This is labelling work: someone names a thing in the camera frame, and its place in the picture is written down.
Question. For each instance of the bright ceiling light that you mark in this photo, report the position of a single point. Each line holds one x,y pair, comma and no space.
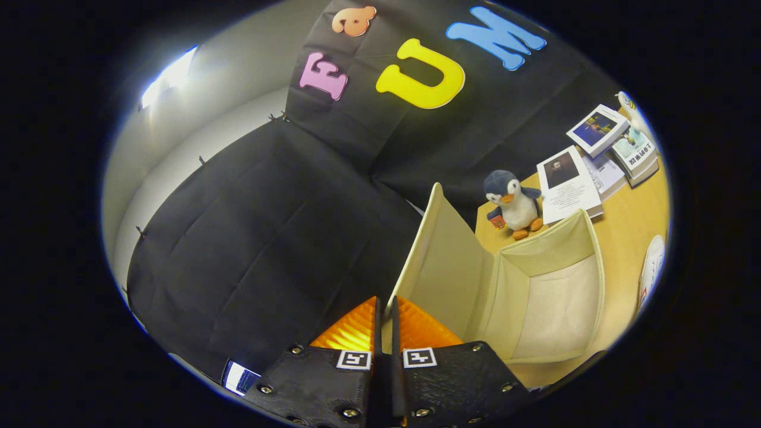
169,74

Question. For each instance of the beige fabric storage box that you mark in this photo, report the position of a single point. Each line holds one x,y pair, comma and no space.
452,261

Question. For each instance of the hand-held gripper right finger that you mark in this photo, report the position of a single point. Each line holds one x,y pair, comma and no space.
458,386

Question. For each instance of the black backdrop cloth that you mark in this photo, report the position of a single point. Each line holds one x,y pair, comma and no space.
267,238

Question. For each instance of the blue and white object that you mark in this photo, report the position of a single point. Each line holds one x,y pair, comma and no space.
241,377

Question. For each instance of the book with portrait cover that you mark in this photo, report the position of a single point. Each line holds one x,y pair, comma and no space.
568,187

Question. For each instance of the white duck plush toy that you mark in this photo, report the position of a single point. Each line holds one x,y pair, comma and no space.
639,116

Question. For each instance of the book with blue picture cover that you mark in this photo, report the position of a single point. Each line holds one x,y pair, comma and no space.
597,128

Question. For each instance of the thin white printed booklet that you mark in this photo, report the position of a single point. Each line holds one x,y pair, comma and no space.
605,175

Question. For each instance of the thick teal cover book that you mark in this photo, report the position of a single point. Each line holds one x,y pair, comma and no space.
636,157

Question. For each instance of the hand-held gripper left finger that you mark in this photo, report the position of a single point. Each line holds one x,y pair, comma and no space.
321,386

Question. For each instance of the white canvas shoe with stripes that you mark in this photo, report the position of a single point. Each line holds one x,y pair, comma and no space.
653,270

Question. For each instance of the penguin plush toy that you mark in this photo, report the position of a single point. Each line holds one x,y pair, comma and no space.
516,205

